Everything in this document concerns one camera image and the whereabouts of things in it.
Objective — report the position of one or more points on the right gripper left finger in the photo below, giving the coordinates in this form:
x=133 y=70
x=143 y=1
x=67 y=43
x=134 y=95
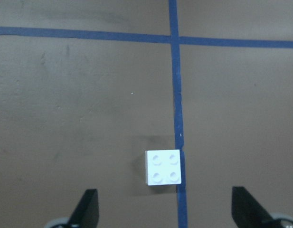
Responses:
x=86 y=213

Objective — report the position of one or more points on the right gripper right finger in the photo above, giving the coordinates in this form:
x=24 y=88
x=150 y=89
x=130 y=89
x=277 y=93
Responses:
x=247 y=212

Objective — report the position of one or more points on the white block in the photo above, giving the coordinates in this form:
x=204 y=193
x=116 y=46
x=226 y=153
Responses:
x=162 y=167

